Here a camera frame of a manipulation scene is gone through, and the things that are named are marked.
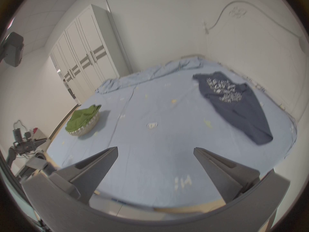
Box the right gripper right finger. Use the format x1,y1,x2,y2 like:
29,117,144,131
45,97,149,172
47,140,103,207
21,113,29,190
194,148,260,204

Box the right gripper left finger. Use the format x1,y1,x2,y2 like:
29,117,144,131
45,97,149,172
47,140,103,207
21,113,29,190
49,146,119,205

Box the green shorts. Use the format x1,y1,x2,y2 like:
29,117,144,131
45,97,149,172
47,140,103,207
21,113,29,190
65,104,102,133

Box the round woven basket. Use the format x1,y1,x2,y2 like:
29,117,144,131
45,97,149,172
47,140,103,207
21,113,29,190
65,110,101,137

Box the bed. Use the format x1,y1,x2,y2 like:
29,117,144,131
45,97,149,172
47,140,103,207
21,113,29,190
46,0,309,213

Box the dark blue printed T-shirt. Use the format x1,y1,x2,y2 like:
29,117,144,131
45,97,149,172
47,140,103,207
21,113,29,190
192,71,274,146

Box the white wardrobe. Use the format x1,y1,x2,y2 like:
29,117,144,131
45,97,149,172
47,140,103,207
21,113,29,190
49,4,120,106

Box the pale blue quilt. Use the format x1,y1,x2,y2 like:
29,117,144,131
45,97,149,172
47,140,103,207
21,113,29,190
95,57,206,95

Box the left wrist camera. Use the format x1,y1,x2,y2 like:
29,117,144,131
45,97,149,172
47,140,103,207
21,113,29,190
12,127,23,142

